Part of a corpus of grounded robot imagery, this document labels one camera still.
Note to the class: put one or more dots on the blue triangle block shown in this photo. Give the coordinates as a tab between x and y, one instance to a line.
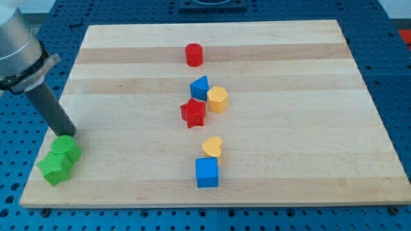
199	88

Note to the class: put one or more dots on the red cylinder block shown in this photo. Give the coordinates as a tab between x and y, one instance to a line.
194	55

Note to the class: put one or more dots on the yellow heart block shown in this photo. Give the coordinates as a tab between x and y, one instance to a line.
212	147

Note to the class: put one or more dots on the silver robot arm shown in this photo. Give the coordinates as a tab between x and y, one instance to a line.
24	60

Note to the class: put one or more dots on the green star block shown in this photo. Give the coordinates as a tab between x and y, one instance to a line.
55	168

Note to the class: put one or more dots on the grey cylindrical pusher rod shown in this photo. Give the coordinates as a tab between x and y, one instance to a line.
49	108

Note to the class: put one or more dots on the wooden board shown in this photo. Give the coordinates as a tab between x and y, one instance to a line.
300	129

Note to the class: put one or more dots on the green cylinder block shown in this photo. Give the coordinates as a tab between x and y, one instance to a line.
66	145

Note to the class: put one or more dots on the yellow hexagon block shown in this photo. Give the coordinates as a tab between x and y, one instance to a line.
217	97

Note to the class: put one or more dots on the blue cube block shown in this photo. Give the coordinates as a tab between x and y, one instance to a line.
207	172

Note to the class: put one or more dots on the red star block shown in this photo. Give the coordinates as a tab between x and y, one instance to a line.
193	112

